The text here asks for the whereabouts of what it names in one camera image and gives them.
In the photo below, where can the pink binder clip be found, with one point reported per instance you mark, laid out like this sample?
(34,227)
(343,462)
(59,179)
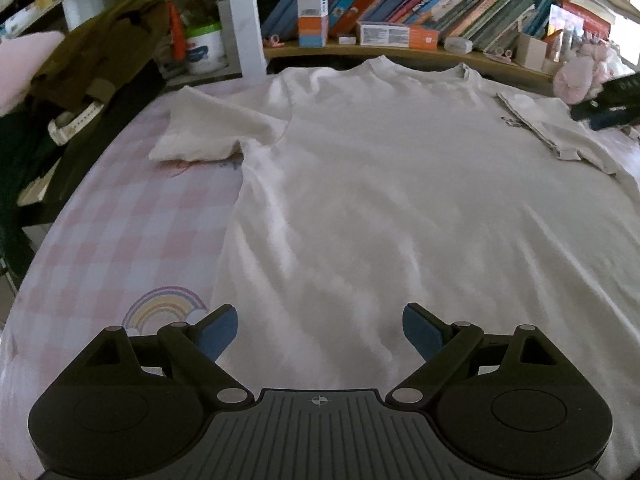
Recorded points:
(274,41)
(501,54)

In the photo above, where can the small white case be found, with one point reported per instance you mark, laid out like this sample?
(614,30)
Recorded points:
(457,44)

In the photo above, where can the white pink plush rabbit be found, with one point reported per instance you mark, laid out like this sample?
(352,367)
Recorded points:
(575,77)

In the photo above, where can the white cylinder container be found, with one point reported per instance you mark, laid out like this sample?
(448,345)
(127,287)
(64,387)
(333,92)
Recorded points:
(90,7)

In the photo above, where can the pink checked cartoon desk mat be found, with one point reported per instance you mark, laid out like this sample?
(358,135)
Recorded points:
(125,240)

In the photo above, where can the row of leaning books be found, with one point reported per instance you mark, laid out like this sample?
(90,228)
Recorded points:
(425,5)

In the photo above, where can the beige pen holder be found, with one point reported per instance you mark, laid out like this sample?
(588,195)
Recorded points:
(530,52)

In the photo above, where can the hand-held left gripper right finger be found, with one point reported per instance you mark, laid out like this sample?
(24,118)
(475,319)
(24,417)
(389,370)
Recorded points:
(422,331)

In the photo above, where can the olive green jacket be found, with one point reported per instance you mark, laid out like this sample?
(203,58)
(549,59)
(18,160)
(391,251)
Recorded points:
(95,50)

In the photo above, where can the white and wood bookshelf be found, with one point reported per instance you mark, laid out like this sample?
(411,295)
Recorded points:
(245,20)

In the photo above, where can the white T-shirt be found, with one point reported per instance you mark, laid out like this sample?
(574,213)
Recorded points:
(375,185)

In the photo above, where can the black chair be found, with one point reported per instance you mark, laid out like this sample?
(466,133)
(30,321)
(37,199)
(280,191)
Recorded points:
(100,150)

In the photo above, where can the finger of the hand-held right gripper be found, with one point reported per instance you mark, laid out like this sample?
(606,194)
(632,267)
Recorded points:
(622,92)
(615,120)

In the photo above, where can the flat white orange box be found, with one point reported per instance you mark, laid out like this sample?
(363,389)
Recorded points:
(395,35)

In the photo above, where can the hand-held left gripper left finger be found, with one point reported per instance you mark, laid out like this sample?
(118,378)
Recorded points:
(220,331)

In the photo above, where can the tall white orange box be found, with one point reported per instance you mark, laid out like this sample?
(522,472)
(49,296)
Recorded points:
(312,10)

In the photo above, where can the pink pillow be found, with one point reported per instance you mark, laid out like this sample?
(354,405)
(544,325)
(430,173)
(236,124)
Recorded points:
(25,70)

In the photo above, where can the white tub with green lid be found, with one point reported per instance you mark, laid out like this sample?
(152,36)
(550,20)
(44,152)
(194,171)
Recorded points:
(205,50)

